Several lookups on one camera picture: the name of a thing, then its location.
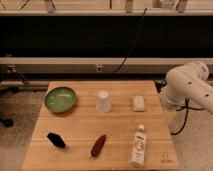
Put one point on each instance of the white ceramic cup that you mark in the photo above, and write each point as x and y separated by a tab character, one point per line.
103	102

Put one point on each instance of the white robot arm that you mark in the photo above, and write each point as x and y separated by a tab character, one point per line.
187	81

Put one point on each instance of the green ceramic bowl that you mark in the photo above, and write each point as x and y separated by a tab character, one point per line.
60	99

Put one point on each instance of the wooden board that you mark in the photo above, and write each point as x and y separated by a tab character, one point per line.
82	125

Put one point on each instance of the brown oblong object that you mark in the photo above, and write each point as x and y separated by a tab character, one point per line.
98	145

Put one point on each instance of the black small object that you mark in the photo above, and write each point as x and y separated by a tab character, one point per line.
56	140

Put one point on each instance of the white plastic bottle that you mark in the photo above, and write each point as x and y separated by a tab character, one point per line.
138	147

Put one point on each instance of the black chair base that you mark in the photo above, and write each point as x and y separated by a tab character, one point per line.
5	116

